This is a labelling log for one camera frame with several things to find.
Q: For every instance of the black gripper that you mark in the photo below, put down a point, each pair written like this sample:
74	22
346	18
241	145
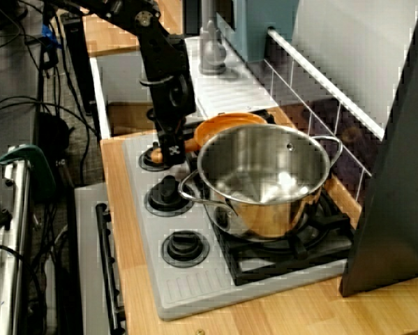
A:
170	125

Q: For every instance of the orange toy frying pan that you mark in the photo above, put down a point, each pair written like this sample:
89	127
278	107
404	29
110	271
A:
212	127

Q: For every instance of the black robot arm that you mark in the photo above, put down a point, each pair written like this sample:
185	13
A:
160	52

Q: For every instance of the black stove knob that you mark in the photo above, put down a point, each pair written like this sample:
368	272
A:
146	164
184	249
168	200

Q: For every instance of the white sink basin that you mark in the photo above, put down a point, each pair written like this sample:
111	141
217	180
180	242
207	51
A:
125	80

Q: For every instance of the grey toy faucet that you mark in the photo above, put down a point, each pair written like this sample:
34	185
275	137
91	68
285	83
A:
212	56

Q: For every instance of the black round bag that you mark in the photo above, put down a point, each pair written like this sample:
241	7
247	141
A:
53	132

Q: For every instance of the stainless steel pot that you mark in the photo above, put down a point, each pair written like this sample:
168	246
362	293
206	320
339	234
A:
282	216

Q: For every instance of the grey oven door front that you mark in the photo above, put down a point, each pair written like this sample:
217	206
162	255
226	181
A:
86	244

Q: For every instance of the black upright bar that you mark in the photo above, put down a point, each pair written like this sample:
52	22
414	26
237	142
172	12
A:
77	63

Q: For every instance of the wooden side table top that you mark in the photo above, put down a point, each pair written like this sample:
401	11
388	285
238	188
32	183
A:
107	38

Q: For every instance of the green clamp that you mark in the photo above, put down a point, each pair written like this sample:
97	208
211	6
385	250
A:
37	164

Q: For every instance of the grey stovetop panel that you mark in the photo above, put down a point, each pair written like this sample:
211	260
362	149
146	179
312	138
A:
194	289

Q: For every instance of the teal blue cabinet box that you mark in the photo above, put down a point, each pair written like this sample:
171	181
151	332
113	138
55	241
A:
257	28

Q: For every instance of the dark tile backsplash panel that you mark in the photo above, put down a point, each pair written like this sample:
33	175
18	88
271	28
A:
320	118

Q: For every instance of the blue tape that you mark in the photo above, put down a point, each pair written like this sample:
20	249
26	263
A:
51	35

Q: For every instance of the wooden stove countertop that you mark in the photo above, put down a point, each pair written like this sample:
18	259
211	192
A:
299	314

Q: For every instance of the black angled panel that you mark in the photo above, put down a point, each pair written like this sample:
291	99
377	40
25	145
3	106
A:
397	174

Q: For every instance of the aluminium frame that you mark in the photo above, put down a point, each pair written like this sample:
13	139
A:
16	244

